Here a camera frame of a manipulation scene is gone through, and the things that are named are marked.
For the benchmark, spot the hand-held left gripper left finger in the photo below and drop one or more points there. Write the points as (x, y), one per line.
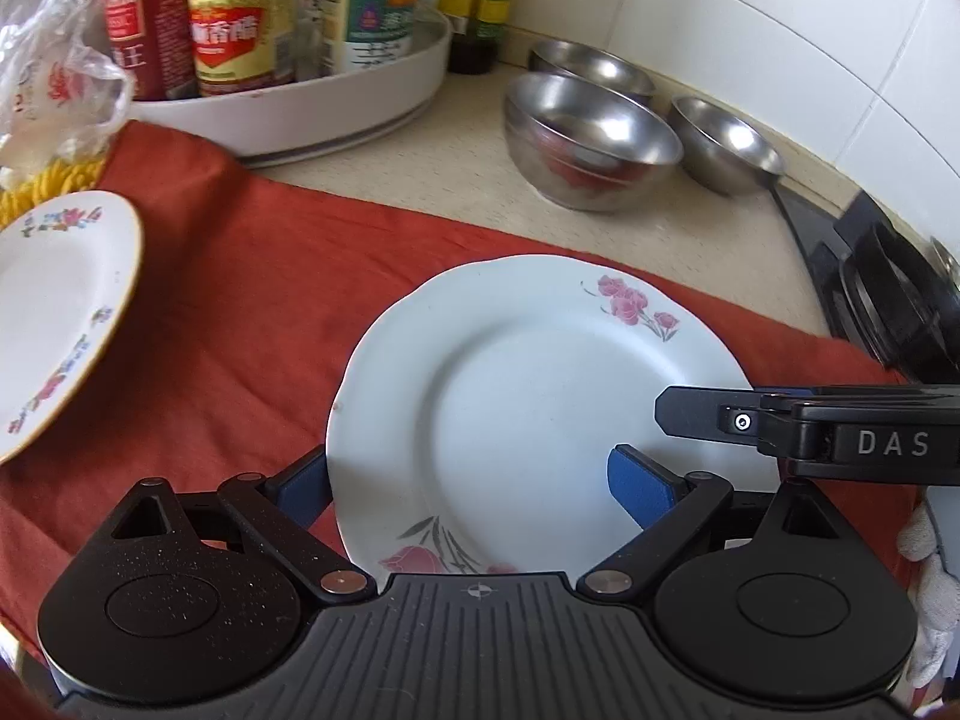
(304, 491)

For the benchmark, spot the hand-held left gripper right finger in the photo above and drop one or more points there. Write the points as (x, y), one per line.
(637, 481)

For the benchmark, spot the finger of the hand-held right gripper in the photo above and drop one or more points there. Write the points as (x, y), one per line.
(697, 420)

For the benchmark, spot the white plate with pink flowers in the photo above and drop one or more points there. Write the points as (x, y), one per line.
(510, 405)

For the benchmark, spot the stainless steel bowl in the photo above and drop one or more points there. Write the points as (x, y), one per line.
(592, 64)
(592, 135)
(724, 150)

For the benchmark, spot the person's right hand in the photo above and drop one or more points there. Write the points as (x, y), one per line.
(928, 600)

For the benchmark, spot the black pan support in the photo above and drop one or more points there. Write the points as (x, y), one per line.
(892, 292)

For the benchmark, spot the black gas stove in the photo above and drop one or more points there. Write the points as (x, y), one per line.
(821, 255)

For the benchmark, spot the red cloth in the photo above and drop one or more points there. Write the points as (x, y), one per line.
(247, 277)

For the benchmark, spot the white floral plate gold rim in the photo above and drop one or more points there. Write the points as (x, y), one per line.
(52, 292)

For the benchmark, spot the white round turntable tray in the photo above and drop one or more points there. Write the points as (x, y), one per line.
(315, 116)

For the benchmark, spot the yellow curly strands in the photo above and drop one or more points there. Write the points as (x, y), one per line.
(56, 180)

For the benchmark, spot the yellow green label oil bottle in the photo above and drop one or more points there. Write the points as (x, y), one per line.
(491, 11)

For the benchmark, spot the yellow red label vinegar bottle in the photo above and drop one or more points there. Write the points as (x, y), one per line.
(236, 22)

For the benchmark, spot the clear bottle green white label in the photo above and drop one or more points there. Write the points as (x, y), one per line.
(379, 15)

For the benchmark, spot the red label sauce bottle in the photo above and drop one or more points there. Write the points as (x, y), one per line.
(142, 22)

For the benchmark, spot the clear plastic bag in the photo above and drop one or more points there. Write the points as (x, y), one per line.
(56, 52)

